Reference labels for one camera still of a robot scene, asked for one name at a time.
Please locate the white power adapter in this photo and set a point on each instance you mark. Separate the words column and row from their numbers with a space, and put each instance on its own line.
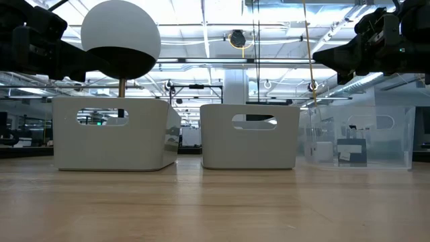
column 323, row 152

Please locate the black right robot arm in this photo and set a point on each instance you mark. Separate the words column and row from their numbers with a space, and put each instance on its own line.
column 416, row 40

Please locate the small black labelled device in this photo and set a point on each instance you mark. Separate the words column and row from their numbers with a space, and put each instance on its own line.
column 351, row 153

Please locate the black background rig frame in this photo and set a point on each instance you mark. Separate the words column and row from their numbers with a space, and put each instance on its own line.
column 196, row 86

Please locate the white globe table lamp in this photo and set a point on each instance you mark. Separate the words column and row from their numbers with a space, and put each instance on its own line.
column 117, row 27

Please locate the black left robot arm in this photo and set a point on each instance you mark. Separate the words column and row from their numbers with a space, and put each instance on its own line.
column 8, row 33

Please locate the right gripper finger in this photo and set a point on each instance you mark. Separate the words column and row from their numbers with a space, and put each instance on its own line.
column 346, row 55
column 344, row 75

